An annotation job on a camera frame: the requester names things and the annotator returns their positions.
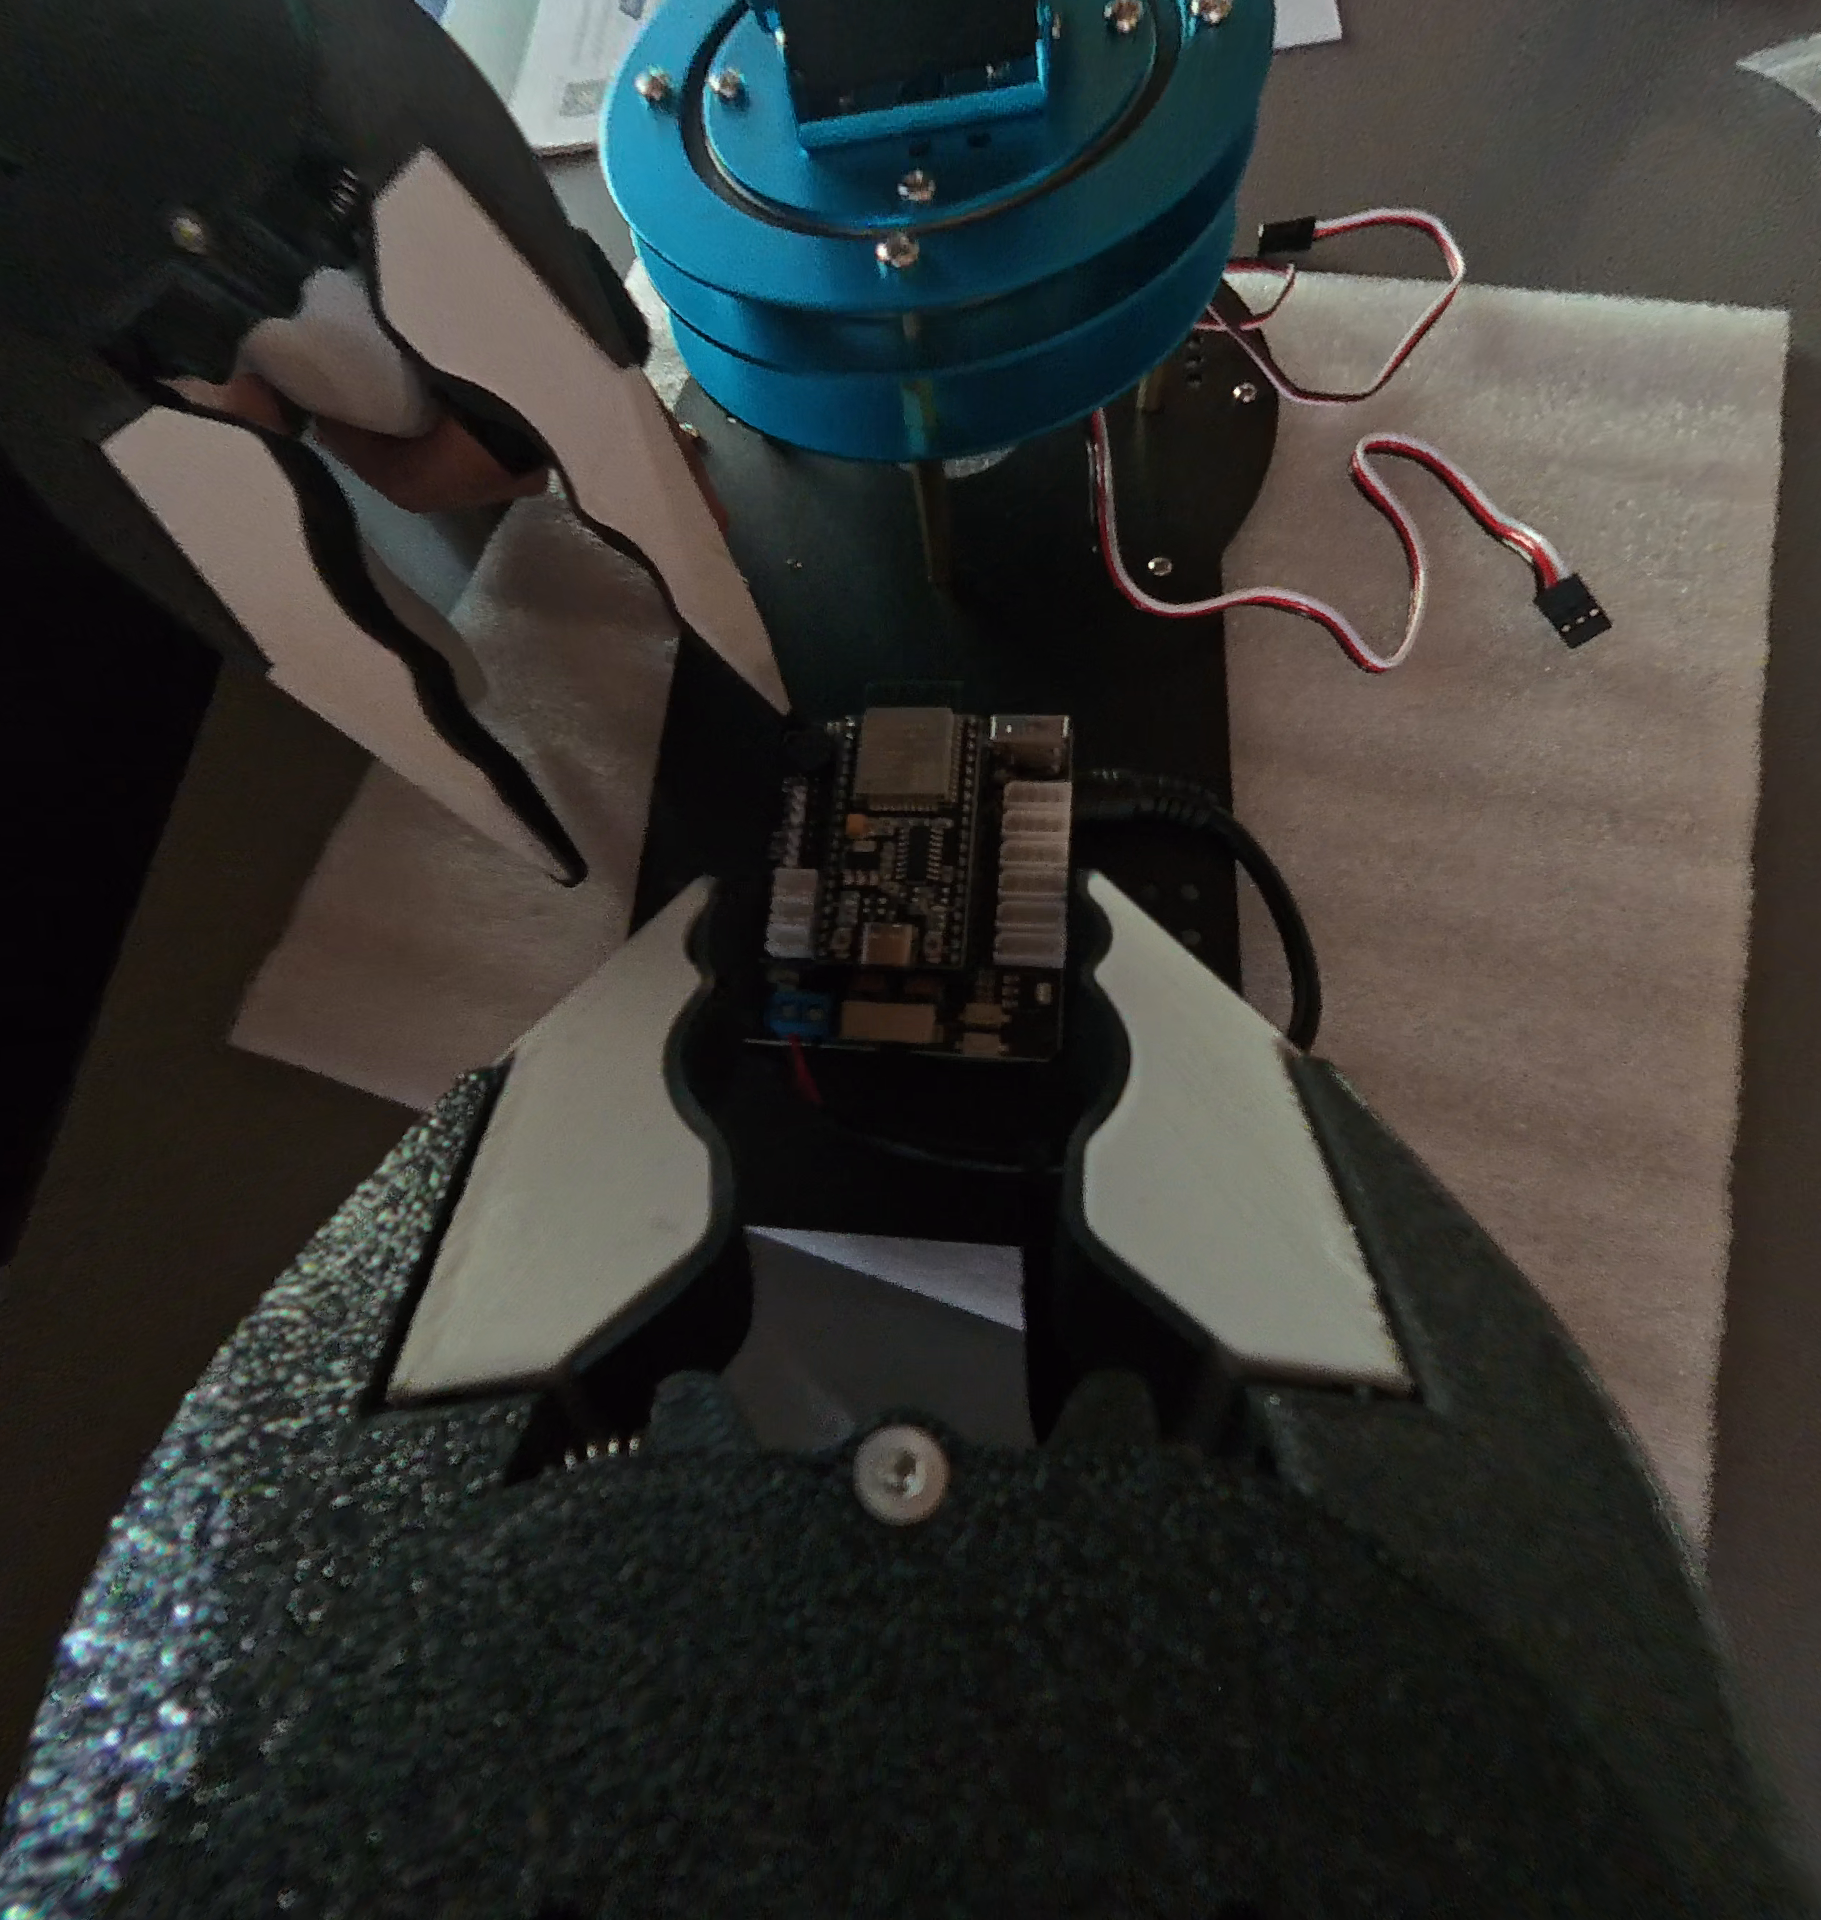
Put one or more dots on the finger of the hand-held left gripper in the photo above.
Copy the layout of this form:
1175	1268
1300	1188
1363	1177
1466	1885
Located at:
549	362
294	597

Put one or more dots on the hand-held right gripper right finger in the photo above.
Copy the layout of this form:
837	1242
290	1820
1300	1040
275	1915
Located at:
1238	1215

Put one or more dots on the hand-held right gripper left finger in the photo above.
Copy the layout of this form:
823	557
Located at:
562	1199

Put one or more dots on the person's left hand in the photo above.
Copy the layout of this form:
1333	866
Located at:
401	472

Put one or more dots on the printed instruction manual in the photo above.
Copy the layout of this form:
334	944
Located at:
560	75

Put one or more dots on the person's black clothing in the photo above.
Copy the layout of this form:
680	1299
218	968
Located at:
40	902

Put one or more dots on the white foam sheet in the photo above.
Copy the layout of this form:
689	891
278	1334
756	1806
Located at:
1524	902

